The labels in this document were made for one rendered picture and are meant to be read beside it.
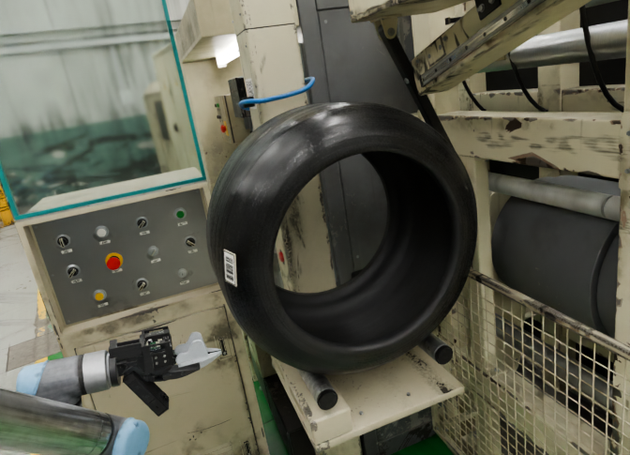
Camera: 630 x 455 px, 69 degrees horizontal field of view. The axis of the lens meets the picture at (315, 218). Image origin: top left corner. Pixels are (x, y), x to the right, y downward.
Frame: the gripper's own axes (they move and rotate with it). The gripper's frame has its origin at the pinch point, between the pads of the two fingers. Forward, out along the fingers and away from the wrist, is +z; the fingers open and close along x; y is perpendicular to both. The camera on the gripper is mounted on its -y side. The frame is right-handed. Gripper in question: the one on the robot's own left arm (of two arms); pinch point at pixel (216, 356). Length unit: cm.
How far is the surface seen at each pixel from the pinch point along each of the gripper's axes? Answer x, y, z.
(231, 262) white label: -11.0, 23.9, 3.3
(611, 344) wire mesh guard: -38, 7, 65
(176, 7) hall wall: 921, 243, 76
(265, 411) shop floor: 106, -97, 31
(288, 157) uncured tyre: -11.2, 41.6, 14.8
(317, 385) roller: -9.8, -5.9, 18.9
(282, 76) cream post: 24, 57, 25
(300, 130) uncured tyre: -9, 46, 18
